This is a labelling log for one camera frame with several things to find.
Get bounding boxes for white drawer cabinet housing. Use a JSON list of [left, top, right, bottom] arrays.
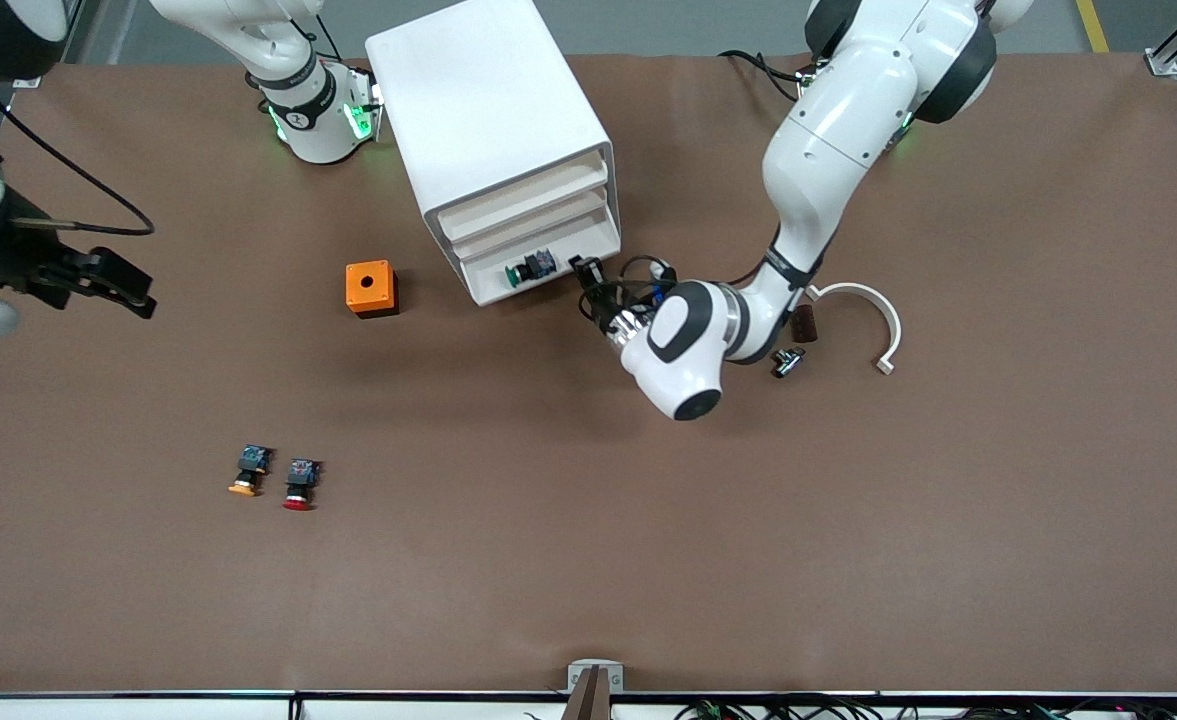
[[365, 0, 619, 301]]

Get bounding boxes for black cable bundle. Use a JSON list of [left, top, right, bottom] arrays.
[[676, 698, 1177, 720]]

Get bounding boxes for white table edge rail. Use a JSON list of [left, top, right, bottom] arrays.
[[0, 690, 1177, 720]]

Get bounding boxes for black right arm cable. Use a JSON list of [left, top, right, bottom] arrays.
[[0, 80, 157, 238]]

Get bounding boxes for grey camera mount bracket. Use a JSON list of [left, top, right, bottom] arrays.
[[567, 659, 625, 720]]

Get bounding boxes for black base power cable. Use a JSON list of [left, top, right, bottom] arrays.
[[718, 49, 811, 104]]

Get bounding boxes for white curved bracket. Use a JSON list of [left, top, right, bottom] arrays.
[[805, 282, 903, 376]]

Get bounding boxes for orange button enclosure box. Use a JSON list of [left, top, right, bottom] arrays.
[[345, 260, 400, 319]]

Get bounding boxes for yellow push button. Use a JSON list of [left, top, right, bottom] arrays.
[[228, 445, 275, 498]]

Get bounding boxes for red push button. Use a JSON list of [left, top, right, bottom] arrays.
[[282, 458, 323, 512]]

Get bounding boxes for white lowest cabinet drawer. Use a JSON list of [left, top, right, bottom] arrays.
[[462, 208, 622, 307]]

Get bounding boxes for green push button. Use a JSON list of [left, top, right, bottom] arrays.
[[505, 247, 558, 290]]

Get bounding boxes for grey arm base connector block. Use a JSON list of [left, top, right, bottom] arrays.
[[346, 64, 387, 142]]

